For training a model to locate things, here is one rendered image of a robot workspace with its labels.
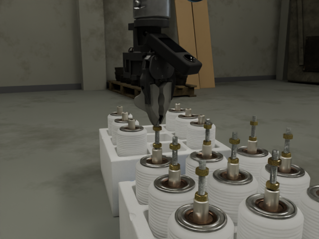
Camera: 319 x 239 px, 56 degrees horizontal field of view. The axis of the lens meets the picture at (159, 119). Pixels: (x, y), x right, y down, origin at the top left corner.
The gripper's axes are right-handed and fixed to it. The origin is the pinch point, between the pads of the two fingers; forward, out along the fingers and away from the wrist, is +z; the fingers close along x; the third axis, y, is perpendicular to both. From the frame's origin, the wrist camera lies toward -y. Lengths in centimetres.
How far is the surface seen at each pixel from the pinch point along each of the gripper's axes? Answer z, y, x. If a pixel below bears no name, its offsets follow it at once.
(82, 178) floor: 35, 55, -15
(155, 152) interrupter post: 7.1, 0.2, 1.0
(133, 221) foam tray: 16.8, -4.2, 11.9
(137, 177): 12.2, 2.0, 4.6
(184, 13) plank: -63, 215, -284
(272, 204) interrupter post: 8.7, -26.2, 3.3
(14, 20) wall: -50, 332, -113
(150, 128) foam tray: 18, 44, -42
